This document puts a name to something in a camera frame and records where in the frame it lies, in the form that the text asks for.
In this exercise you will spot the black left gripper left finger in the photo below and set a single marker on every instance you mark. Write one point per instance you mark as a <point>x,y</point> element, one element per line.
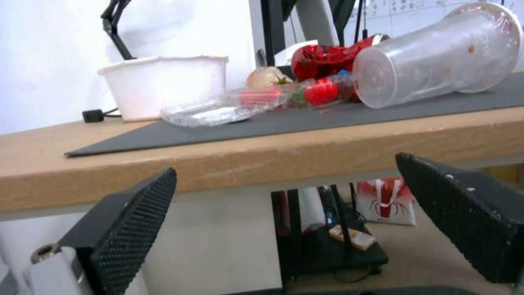
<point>123,227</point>

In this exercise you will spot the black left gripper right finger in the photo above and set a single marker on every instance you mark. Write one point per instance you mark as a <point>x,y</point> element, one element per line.
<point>462,215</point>

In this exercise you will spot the white red food delivery bag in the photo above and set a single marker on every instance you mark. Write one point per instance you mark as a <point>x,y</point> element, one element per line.
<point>385,204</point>

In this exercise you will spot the small tan box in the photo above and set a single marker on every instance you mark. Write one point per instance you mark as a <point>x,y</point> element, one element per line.
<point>352,236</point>

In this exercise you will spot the black under-desk rack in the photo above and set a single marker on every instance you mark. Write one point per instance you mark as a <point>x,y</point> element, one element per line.
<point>323,239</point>

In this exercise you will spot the white paper bowl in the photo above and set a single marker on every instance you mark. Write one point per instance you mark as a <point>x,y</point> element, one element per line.
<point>163,87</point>

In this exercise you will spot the clear plastic cup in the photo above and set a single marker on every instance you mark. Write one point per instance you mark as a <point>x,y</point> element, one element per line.
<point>438,58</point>

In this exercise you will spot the dark grey desk mat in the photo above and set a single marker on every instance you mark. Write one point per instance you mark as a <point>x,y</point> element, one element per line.
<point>311,123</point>

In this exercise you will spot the crushed bottle with red cap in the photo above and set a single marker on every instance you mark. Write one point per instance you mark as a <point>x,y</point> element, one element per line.
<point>323,92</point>

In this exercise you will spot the crushed red soda can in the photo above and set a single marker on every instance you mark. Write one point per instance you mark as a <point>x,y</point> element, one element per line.
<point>331,58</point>

